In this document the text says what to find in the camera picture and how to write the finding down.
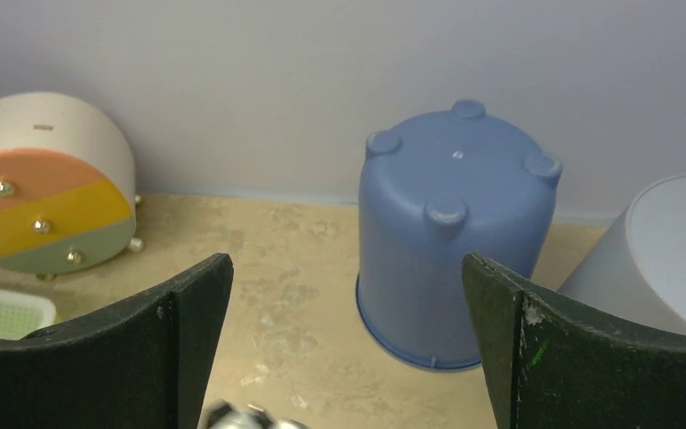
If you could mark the grey plastic bucket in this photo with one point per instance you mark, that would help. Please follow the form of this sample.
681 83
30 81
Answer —
637 269

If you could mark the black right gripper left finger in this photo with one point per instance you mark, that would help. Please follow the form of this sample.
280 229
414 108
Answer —
141 362

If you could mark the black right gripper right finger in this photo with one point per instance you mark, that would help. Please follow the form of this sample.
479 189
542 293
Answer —
553 362

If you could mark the small round drawer cabinet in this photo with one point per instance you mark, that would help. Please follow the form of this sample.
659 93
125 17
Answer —
68 191

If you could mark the white perforated plastic basket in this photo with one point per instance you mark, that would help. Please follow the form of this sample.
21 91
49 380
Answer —
21 314

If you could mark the blue plastic bucket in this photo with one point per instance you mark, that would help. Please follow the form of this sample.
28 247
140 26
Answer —
433 189

